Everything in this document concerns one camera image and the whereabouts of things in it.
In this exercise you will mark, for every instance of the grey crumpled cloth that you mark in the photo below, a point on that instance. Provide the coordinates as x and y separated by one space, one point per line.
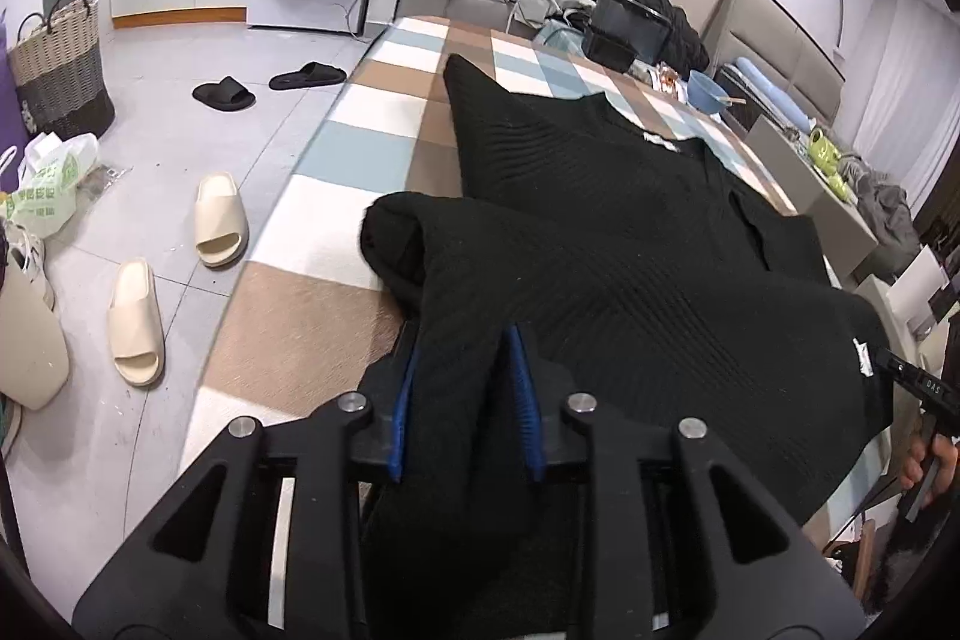
889 212

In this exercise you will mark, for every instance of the white sneaker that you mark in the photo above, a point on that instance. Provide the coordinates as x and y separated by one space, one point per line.
34 257

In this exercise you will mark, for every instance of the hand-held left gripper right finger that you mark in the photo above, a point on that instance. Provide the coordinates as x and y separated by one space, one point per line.
525 407

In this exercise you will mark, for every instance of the small black basket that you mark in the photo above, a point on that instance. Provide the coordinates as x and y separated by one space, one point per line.
609 51

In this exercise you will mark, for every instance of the red white snack packets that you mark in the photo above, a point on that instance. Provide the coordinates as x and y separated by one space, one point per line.
670 81

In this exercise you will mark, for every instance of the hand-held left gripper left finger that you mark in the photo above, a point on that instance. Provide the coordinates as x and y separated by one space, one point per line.
403 407

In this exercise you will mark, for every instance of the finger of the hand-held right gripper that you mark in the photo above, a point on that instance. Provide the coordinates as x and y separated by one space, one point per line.
911 377

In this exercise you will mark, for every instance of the grey side table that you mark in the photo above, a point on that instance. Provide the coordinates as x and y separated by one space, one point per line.
810 197

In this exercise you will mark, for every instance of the small green toy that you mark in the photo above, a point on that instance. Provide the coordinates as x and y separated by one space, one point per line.
838 184

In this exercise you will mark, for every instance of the black knit sweater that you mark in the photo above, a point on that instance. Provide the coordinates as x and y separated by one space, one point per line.
600 250

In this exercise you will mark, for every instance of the checked blanket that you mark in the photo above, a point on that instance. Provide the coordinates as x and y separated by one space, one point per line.
360 160

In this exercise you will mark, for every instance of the person's right forearm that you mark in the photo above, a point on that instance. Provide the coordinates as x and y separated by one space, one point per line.
922 557

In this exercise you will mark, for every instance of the blue bowl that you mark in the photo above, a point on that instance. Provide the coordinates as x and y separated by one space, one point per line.
705 93

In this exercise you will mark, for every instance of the black slipper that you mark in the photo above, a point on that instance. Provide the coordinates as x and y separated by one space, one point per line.
307 76
223 93

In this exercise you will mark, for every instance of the black jacket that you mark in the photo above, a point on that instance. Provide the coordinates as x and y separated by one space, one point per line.
686 36

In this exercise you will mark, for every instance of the person's right hand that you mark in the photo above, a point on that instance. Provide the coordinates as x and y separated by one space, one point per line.
911 464

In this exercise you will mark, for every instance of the large black box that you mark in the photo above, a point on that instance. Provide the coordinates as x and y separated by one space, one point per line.
634 25

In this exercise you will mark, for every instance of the beige slipper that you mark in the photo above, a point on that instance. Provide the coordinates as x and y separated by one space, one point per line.
221 220
136 325

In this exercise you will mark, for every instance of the green white plastic bag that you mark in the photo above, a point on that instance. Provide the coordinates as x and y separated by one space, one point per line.
52 183

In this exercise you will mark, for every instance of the white cardboard box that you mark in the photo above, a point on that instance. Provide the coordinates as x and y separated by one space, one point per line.
911 295

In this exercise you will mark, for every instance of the woven laundry basket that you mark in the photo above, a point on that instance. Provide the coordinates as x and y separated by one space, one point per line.
64 78

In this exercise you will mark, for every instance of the large green toy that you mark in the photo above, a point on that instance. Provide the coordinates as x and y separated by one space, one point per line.
823 149

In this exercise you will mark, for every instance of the blue roll pillow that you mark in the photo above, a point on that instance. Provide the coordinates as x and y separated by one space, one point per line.
772 89

